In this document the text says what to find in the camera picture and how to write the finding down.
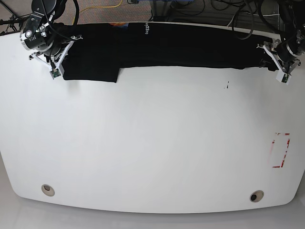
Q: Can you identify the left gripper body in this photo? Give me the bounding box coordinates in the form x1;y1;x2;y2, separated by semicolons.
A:
257;39;301;75

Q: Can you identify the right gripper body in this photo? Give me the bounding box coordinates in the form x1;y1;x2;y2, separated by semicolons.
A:
28;35;83;76

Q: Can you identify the black T-shirt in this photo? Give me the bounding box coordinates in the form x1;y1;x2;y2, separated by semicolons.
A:
62;23;272;83

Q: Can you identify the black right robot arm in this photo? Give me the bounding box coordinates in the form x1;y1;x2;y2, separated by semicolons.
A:
20;0;82;79

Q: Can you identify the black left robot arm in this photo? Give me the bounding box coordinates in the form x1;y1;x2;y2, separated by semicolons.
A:
257;0;305;84

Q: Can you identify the black tripod stand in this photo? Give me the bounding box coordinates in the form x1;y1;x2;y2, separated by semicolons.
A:
0;0;31;36

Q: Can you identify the red tape marking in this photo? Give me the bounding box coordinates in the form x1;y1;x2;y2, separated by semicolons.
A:
269;133;290;168

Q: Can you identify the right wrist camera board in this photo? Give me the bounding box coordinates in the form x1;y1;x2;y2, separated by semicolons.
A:
50;69;61;79

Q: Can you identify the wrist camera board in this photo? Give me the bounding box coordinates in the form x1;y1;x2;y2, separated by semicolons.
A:
50;69;61;79
276;72;291;85

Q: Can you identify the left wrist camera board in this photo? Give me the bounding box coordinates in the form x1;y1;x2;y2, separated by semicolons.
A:
276;72;291;85

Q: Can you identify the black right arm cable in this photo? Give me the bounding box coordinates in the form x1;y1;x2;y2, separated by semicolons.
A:
70;0;81;26

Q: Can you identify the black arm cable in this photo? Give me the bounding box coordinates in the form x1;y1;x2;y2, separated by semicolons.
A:
224;0;286;40
70;0;81;26

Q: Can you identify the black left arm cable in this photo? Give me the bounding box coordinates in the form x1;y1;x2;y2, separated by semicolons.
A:
224;0;286;40

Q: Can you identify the left table cable grommet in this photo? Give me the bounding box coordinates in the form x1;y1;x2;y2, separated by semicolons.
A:
41;184;55;197

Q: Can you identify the table cable grommet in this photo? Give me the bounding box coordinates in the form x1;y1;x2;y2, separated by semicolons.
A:
41;184;55;197
250;190;264;203

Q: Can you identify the right table cable grommet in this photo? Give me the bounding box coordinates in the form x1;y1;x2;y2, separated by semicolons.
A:
250;190;264;203

